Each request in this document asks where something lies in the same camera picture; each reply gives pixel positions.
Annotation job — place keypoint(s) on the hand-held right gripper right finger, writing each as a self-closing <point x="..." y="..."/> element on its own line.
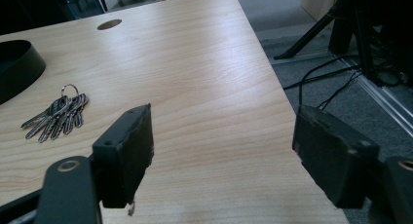
<point x="334" y="156"/>

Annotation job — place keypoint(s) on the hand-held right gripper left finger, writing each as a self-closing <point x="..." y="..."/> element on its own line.
<point x="123" y="152"/>

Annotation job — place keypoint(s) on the bunch of silver keys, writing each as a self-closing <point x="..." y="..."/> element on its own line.
<point x="61" y="115"/>

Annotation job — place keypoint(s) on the black metal stand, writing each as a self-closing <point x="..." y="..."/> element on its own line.
<point x="344" y="26"/>

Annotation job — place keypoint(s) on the black round container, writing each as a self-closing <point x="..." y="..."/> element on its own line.
<point x="19" y="68"/>

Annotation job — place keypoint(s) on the light wooden cabinet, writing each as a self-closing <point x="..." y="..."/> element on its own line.
<point x="316" y="3"/>

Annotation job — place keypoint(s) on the dark furniture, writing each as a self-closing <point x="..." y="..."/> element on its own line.
<point x="42" y="6"/>

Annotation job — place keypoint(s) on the aluminium floor rail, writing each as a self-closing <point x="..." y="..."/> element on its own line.
<point x="386" y="100"/>

